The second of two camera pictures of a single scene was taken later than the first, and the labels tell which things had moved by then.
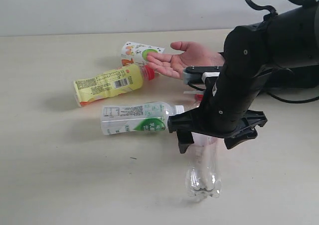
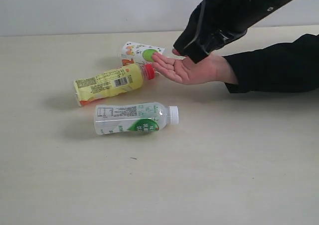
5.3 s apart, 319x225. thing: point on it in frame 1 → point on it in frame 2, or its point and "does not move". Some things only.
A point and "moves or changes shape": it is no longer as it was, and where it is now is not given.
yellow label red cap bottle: x=90 y=89 does not move
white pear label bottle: x=134 y=53 does not move
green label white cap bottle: x=152 y=116 moves or changes shape
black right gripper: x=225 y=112 → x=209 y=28
